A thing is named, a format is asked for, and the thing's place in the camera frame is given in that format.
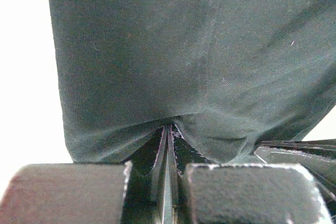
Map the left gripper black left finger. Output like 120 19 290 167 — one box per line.
1 127 167 223

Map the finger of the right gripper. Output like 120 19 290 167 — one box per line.
254 139 335 203

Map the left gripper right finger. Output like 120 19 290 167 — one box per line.
167 125 333 223

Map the black daisy print t-shirt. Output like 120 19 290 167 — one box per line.
49 0 335 163

